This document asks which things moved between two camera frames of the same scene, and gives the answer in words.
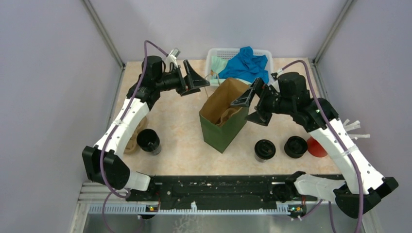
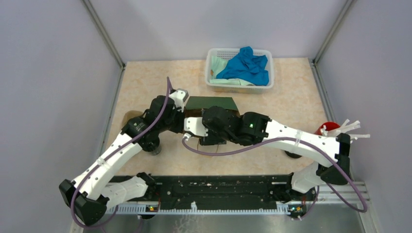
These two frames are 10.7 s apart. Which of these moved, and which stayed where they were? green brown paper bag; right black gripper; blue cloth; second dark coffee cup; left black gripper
Moved: left black gripper; green brown paper bag; right black gripper
Stayed: second dark coffee cup; blue cloth
